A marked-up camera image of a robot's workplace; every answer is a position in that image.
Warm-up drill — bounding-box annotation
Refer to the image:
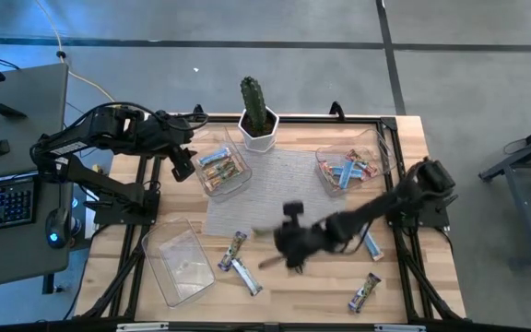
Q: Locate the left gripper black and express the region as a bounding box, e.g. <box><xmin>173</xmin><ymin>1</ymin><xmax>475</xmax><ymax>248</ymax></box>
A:
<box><xmin>148</xmin><ymin>116</ymin><xmax>198</xmax><ymax>184</ymax></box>

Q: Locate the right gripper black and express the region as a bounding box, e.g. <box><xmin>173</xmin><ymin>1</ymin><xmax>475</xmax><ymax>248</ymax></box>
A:
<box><xmin>272</xmin><ymin>215</ymin><xmax>337</xmax><ymax>274</ymax></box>

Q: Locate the green snack packet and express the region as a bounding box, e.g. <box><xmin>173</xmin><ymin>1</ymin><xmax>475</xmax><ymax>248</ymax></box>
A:
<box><xmin>196</xmin><ymin>147</ymin><xmax>232</xmax><ymax>168</ymax></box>

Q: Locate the clear plastic bin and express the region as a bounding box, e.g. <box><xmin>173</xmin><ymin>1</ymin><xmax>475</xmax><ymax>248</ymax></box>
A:
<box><xmin>314</xmin><ymin>128</ymin><xmax>398</xmax><ymax>197</ymax></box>
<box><xmin>190</xmin><ymin>124</ymin><xmax>254</xmax><ymax>204</ymax></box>
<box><xmin>140</xmin><ymin>219</ymin><xmax>217</xmax><ymax>308</ymax></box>

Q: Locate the purple white granola bar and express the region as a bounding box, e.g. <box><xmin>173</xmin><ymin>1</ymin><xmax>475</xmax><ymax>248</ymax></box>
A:
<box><xmin>230</xmin><ymin>256</ymin><xmax>265</xmax><ymax>297</ymax></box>

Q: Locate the blue granola bar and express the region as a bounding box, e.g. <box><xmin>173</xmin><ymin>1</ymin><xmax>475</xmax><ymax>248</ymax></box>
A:
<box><xmin>330</xmin><ymin>165</ymin><xmax>364</xmax><ymax>180</ymax></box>
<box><xmin>360</xmin><ymin>224</ymin><xmax>385</xmax><ymax>263</ymax></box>
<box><xmin>337</xmin><ymin>159</ymin><xmax>355</xmax><ymax>191</ymax></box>

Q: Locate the green red granola bar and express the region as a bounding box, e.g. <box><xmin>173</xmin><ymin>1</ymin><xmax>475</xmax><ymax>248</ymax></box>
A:
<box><xmin>344</xmin><ymin>148</ymin><xmax>380</xmax><ymax>179</ymax></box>
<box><xmin>318</xmin><ymin>160</ymin><xmax>342</xmax><ymax>189</ymax></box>

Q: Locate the grey mesh placemat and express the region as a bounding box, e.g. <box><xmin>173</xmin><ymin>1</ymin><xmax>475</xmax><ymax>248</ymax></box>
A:
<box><xmin>204</xmin><ymin>145</ymin><xmax>348</xmax><ymax>239</ymax></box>

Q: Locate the white plant pot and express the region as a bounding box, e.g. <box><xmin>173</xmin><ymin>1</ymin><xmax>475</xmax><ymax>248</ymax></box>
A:
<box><xmin>237</xmin><ymin>106</ymin><xmax>280</xmax><ymax>153</ymax></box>

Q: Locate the green cactus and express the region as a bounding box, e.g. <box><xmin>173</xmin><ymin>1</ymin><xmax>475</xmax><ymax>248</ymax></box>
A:
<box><xmin>240</xmin><ymin>76</ymin><xmax>269</xmax><ymax>136</ymax></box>

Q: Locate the black computer mouse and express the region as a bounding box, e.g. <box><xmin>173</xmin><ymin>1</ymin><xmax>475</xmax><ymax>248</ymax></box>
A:
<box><xmin>43</xmin><ymin>207</ymin><xmax>74</xmax><ymax>250</ymax></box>

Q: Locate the grey desk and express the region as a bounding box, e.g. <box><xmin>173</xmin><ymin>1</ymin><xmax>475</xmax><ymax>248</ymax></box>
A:
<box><xmin>0</xmin><ymin>62</ymin><xmax>71</xmax><ymax>291</ymax></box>

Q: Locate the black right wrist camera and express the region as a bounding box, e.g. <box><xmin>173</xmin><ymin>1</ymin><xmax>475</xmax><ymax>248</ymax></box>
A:
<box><xmin>282</xmin><ymin>200</ymin><xmax>305</xmax><ymax>228</ymax></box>

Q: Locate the silver metal bracket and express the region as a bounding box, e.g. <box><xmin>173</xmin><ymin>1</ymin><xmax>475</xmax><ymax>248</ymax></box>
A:
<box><xmin>115</xmin><ymin>322</ymin><xmax>170</xmax><ymax>332</ymax></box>
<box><xmin>373</xmin><ymin>324</ymin><xmax>428</xmax><ymax>332</ymax></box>

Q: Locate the yellow cable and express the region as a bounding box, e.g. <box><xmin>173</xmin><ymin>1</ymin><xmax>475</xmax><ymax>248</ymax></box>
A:
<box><xmin>34</xmin><ymin>0</ymin><xmax>117</xmax><ymax>103</ymax></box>

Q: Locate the dark metal cart frame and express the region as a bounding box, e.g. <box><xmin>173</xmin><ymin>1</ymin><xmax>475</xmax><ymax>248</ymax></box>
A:
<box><xmin>478</xmin><ymin>117</ymin><xmax>531</xmax><ymax>269</ymax></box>

